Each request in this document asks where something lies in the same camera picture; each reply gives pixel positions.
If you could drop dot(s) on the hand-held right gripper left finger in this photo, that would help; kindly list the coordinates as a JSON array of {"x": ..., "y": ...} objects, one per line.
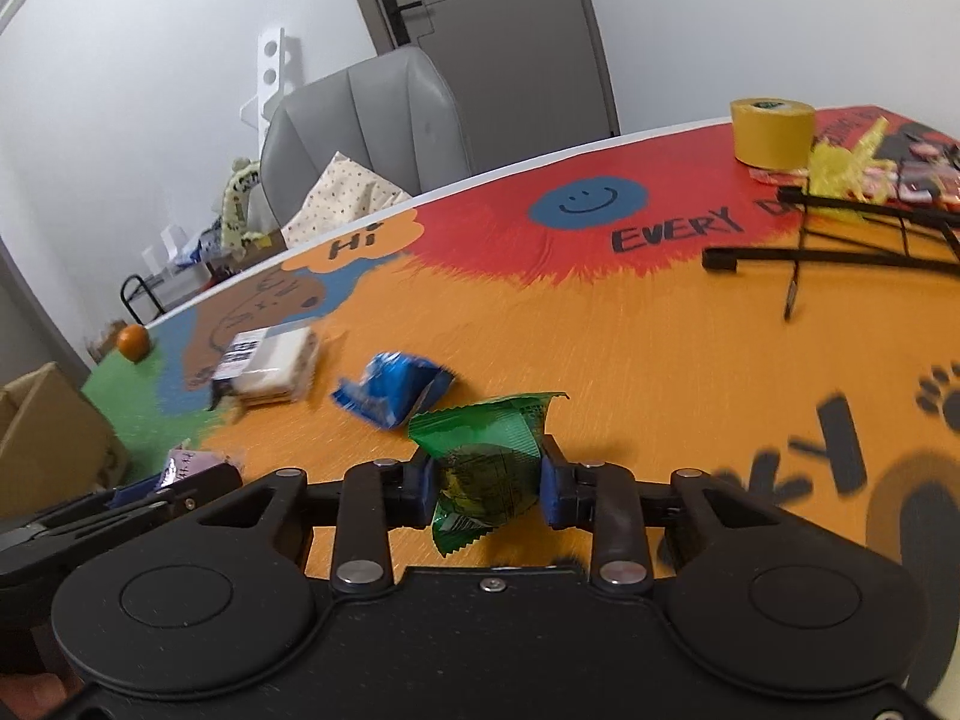
[{"x": 426, "y": 491}]

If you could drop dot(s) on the small orange fruit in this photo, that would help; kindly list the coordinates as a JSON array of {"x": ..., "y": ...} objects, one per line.
[{"x": 133, "y": 343}]

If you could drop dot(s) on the white sandwich pack black label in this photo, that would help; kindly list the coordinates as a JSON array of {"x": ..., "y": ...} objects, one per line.
[{"x": 274, "y": 360}]

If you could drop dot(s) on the clear plastic holder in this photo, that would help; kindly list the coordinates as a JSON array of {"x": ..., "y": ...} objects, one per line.
[{"x": 161, "y": 244}]

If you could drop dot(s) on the blue white bag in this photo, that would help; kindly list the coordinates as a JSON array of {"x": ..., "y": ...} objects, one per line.
[{"x": 193, "y": 251}]

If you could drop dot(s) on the pink snack packets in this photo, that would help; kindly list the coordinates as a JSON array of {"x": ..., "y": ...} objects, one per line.
[{"x": 919, "y": 176}]

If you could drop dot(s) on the dark green snack packet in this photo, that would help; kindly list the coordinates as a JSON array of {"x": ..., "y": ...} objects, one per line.
[{"x": 487, "y": 465}]

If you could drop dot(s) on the grey door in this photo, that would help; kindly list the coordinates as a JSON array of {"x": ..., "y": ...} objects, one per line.
[{"x": 487, "y": 37}]

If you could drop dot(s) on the blue snack packet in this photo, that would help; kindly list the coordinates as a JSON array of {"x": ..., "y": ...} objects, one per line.
[{"x": 394, "y": 390}]

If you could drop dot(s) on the yellow plastic packet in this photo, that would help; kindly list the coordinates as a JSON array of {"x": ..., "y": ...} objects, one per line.
[{"x": 847, "y": 165}]

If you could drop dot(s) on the white perforated rack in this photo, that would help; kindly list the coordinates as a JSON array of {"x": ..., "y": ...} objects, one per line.
[{"x": 271, "y": 67}]

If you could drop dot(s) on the brown cardboard box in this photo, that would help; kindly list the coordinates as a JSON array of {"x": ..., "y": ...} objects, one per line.
[{"x": 52, "y": 442}]

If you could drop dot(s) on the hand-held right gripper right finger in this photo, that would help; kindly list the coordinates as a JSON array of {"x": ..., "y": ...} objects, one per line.
[{"x": 553, "y": 491}]

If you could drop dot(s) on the grey office chair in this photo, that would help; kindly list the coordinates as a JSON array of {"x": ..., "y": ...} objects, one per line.
[{"x": 360, "y": 127}]

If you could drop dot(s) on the purple bread roll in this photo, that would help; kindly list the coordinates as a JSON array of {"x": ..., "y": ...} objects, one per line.
[{"x": 191, "y": 463}]

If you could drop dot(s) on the cream dotted cloth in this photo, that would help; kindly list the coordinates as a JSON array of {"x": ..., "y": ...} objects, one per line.
[{"x": 337, "y": 199}]

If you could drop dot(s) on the yellow tape roll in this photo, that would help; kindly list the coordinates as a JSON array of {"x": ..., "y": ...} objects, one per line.
[{"x": 772, "y": 131}]

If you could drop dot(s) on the green white plush toy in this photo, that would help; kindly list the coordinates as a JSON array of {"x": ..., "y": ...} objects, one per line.
[{"x": 240, "y": 199}]

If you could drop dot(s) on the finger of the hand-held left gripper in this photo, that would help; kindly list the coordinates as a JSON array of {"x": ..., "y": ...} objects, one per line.
[
  {"x": 202, "y": 491},
  {"x": 139, "y": 491}
]

